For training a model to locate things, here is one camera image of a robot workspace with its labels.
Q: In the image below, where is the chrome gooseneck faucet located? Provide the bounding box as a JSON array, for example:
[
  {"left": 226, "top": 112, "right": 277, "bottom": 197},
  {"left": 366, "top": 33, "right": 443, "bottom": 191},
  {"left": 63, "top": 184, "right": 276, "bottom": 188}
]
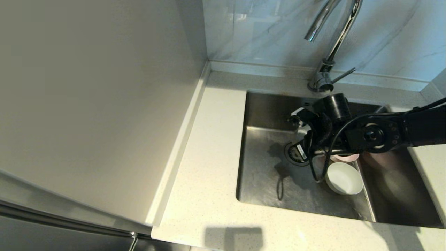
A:
[{"left": 304, "top": 0, "right": 363, "bottom": 94}]

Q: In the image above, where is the grey base cabinet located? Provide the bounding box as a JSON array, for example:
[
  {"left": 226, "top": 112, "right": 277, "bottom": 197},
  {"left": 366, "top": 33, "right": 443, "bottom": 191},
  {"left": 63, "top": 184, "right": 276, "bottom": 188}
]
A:
[{"left": 134, "top": 234, "right": 192, "bottom": 251}]

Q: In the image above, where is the pink bowl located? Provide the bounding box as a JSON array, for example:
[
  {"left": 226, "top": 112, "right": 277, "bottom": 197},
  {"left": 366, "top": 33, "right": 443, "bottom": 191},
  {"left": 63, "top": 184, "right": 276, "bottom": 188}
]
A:
[{"left": 328, "top": 153, "right": 360, "bottom": 163}]

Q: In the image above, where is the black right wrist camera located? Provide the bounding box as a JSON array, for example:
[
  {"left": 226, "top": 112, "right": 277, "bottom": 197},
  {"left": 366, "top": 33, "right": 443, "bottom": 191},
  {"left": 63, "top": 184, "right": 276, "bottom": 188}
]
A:
[{"left": 292, "top": 142, "right": 311, "bottom": 162}]

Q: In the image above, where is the round metal drain strainer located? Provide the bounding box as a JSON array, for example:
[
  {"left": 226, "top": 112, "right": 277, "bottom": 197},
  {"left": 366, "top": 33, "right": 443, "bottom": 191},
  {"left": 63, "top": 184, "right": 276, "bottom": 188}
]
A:
[{"left": 284, "top": 141, "right": 310, "bottom": 167}]

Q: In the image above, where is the tall cabinet unit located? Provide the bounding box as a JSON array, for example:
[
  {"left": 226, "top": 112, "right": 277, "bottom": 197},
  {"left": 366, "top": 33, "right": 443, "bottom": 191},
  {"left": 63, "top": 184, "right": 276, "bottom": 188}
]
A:
[{"left": 0, "top": 0, "right": 211, "bottom": 251}]

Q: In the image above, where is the stainless steel sink basin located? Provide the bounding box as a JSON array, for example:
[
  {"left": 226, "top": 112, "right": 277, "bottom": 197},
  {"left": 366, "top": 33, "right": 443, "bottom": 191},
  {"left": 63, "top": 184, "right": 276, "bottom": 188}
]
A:
[{"left": 236, "top": 91, "right": 445, "bottom": 229}]

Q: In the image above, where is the white bowl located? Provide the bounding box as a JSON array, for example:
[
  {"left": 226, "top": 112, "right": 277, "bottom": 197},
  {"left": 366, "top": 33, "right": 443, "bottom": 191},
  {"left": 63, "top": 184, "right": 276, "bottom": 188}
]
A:
[{"left": 325, "top": 162, "right": 364, "bottom": 195}]

